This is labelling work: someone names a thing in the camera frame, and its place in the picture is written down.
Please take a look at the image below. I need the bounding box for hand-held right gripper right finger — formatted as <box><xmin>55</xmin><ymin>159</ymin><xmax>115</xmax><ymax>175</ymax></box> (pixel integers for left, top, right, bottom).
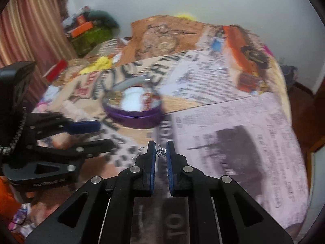
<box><xmin>166</xmin><ymin>141</ymin><xmax>294</xmax><ymax>244</ymax></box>

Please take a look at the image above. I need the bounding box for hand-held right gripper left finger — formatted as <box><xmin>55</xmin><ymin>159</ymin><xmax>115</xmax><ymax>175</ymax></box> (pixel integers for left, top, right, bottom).
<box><xmin>25</xmin><ymin>140</ymin><xmax>156</xmax><ymax>244</ymax></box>

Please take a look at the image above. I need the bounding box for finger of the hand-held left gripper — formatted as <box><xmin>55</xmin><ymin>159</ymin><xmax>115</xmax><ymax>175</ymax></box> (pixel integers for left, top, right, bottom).
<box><xmin>27</xmin><ymin>138</ymin><xmax>115</xmax><ymax>161</ymax></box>
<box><xmin>29</xmin><ymin>112</ymin><xmax>101</xmax><ymax>141</ymax></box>

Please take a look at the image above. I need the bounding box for gold chain necklace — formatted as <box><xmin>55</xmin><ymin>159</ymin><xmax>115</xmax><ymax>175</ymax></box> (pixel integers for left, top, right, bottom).
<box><xmin>105</xmin><ymin>90</ymin><xmax>125</xmax><ymax>105</ymax></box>

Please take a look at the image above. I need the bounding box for purple heart-shaped box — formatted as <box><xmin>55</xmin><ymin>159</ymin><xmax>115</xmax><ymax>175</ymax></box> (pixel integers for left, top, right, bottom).
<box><xmin>103</xmin><ymin>77</ymin><xmax>165</xmax><ymax>130</ymax></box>

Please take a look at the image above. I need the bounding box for red beaded ornament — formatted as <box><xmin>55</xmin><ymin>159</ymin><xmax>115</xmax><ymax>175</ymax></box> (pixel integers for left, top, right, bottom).
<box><xmin>142</xmin><ymin>93</ymin><xmax>158</xmax><ymax>106</ymax></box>

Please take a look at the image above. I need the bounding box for red box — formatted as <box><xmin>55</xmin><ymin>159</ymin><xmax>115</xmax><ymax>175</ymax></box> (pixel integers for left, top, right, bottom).
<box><xmin>46</xmin><ymin>59</ymin><xmax>68</xmax><ymax>80</ymax></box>

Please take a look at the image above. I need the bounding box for striped red curtain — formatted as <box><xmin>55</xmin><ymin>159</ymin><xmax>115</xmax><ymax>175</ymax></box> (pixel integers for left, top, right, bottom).
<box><xmin>0</xmin><ymin>0</ymin><xmax>77</xmax><ymax>69</ymax></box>

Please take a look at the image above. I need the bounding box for yellow cloth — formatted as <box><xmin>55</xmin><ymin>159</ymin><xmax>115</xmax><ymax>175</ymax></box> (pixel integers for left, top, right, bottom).
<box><xmin>79</xmin><ymin>55</ymin><xmax>115</xmax><ymax>75</ymax></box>

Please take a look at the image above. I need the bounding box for newspaper print blanket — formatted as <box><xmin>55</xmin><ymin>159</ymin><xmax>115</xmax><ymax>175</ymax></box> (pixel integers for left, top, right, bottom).
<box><xmin>25</xmin><ymin>15</ymin><xmax>311</xmax><ymax>244</ymax></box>

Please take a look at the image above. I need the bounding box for flat orange box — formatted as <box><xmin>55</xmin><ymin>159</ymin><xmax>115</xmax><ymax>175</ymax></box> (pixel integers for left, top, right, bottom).
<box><xmin>70</xmin><ymin>22</ymin><xmax>93</xmax><ymax>37</ymax></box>

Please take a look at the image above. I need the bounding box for orange cloth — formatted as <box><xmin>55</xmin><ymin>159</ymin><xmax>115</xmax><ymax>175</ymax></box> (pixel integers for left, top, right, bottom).
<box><xmin>0</xmin><ymin>177</ymin><xmax>24</xmax><ymax>220</ymax></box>

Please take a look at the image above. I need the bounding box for dark green bag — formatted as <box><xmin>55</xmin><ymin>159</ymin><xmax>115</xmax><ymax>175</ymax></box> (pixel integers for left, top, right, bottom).
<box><xmin>88</xmin><ymin>10</ymin><xmax>120</xmax><ymax>30</ymax></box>

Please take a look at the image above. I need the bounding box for yellow round object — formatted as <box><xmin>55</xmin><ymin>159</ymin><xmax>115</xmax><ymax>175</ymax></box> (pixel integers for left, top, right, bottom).
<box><xmin>176</xmin><ymin>11</ymin><xmax>198</xmax><ymax>21</ymax></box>

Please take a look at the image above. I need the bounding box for dark backpack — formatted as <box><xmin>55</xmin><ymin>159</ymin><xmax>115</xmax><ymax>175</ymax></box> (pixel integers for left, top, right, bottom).
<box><xmin>280</xmin><ymin>65</ymin><xmax>298</xmax><ymax>87</ymax></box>

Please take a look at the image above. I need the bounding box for silver crown pendant necklace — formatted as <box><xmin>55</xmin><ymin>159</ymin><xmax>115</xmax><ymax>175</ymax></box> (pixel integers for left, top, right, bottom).
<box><xmin>131</xmin><ymin>146</ymin><xmax>148</xmax><ymax>158</ymax></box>

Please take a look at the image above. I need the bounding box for braided black white cord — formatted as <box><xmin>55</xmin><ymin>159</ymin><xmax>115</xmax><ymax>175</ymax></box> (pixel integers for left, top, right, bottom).
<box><xmin>0</xmin><ymin>106</ymin><xmax>27</xmax><ymax>156</ymax></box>

